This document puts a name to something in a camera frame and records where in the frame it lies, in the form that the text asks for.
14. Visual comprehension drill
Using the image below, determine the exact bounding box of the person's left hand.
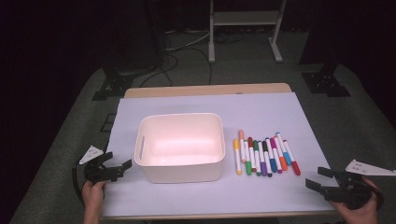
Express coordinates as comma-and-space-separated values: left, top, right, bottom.
81, 181, 106, 211

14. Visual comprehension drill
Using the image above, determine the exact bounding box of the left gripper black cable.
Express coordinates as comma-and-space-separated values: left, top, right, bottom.
71, 161, 87, 206

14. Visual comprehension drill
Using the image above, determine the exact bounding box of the white table sheet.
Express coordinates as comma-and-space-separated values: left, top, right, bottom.
101, 91, 340, 218

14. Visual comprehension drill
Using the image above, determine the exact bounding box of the light green marker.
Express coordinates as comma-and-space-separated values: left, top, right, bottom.
243, 139, 253, 176

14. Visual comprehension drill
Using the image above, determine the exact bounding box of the peach marker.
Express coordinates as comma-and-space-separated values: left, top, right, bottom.
238, 130, 247, 164

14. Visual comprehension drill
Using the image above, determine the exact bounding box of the person's right hand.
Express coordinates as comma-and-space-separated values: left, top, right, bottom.
330, 176, 380, 224

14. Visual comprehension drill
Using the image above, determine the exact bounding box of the white plastic storage bin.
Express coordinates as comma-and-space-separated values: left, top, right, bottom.
134, 112, 226, 185

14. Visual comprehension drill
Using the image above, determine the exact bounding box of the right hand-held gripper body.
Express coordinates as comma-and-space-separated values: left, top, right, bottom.
323, 159, 396, 210

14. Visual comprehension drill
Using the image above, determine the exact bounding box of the brown marker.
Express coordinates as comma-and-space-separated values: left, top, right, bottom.
247, 136, 257, 173

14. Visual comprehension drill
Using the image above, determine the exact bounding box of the white metal stand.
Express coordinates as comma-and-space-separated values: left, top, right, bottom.
207, 0, 288, 64

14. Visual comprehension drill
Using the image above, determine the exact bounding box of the black floor cable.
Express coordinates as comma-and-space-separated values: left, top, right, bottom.
186, 47, 214, 86
139, 52, 179, 88

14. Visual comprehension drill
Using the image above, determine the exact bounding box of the yellow marker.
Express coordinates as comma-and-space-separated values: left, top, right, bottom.
233, 138, 243, 175

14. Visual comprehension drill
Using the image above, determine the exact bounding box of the light blue marker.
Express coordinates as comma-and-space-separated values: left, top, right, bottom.
276, 132, 292, 166

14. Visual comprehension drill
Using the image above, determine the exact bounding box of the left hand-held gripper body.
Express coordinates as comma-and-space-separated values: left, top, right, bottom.
78, 145, 123, 185

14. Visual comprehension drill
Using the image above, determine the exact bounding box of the grey floor cable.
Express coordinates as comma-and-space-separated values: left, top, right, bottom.
164, 30, 210, 52

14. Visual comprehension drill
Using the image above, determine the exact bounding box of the purple marker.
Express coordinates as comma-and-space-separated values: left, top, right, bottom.
257, 140, 268, 177

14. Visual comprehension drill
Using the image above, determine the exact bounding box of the black marker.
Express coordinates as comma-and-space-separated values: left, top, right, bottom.
262, 140, 273, 178

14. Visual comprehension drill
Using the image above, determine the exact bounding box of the wooden table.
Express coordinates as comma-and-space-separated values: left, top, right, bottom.
101, 82, 340, 221

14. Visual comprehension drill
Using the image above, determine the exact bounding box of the red marker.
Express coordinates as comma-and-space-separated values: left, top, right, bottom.
282, 139, 302, 176

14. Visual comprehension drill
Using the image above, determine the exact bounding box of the black stand base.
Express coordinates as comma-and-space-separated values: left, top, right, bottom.
92, 69, 135, 102
301, 63, 352, 98

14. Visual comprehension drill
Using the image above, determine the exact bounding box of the dark green marker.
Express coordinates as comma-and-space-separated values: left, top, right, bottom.
252, 140, 262, 177

